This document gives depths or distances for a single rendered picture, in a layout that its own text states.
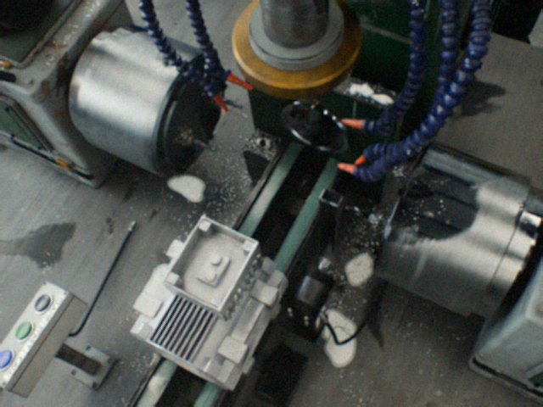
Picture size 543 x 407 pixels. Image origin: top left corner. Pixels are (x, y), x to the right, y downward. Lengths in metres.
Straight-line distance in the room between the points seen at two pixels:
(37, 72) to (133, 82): 0.18
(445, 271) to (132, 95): 0.59
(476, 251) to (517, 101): 0.65
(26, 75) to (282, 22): 0.54
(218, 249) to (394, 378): 0.46
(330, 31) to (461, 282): 0.42
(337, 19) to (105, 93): 0.45
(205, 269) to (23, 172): 0.70
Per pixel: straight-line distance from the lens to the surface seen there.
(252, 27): 0.85
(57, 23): 1.20
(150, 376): 1.12
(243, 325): 0.96
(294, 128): 1.19
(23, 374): 1.04
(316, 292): 0.99
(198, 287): 0.93
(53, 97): 1.18
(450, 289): 0.97
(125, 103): 1.08
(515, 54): 1.59
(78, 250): 1.37
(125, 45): 1.13
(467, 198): 0.94
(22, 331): 1.05
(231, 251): 0.94
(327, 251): 0.98
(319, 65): 0.83
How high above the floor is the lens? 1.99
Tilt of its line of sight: 65 degrees down
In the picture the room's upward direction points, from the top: 10 degrees counter-clockwise
